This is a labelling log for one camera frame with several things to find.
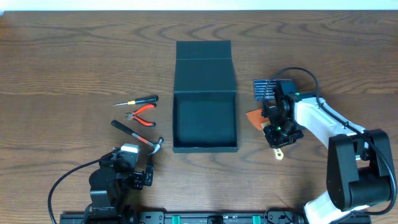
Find small black handled claw hammer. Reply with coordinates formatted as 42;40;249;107
111;120;164;155

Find orange scraper with wooden handle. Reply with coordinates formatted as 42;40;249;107
246;109;284;161

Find blue precision screwdriver set case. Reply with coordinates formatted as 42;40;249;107
253;79;290;101

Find dark green gift box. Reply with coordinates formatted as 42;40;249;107
172;40;239;153

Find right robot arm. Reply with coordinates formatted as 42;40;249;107
262;80;397;223

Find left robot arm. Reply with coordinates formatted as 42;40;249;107
82;147;154;224

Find black yellow small screwdriver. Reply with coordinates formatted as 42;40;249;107
114;95;159;106

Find red handled pliers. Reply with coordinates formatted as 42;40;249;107
124;103;157;128

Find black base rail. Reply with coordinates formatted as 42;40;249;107
58;207;373;224

